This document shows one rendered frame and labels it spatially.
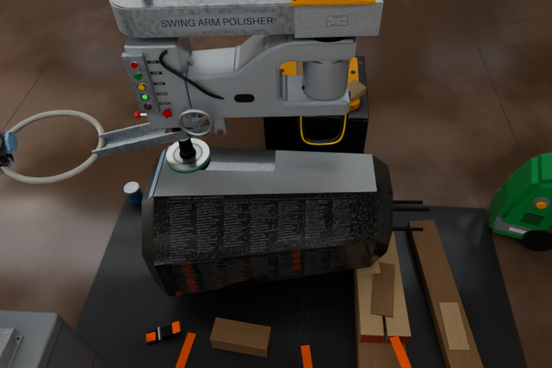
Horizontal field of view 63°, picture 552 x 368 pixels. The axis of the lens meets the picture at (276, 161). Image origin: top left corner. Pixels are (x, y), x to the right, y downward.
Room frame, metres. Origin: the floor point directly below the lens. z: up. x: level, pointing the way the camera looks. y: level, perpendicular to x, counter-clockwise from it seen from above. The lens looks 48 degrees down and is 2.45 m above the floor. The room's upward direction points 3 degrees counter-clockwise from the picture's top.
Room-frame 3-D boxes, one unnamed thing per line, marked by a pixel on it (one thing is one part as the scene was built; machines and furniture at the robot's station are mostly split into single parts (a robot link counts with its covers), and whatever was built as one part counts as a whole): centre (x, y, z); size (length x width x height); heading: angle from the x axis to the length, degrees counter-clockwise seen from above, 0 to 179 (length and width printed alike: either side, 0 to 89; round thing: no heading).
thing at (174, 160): (1.55, 0.43, 0.82); 0.21 x 0.21 x 0.01
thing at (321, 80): (1.52, -0.22, 1.32); 0.19 x 0.19 x 0.20
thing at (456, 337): (0.91, -0.88, 0.10); 0.25 x 0.10 x 0.01; 176
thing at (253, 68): (1.52, 0.04, 1.28); 0.74 x 0.23 x 0.49; 87
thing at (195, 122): (1.43, 0.32, 1.18); 0.15 x 0.10 x 0.15; 87
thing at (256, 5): (1.54, 0.09, 1.60); 0.96 x 0.25 x 0.17; 87
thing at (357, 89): (1.98, -0.42, 0.80); 0.20 x 0.10 x 0.05; 123
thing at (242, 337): (0.92, 0.23, 0.07); 0.30 x 0.12 x 0.12; 77
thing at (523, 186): (1.57, -1.51, 0.43); 0.35 x 0.35 x 0.87; 68
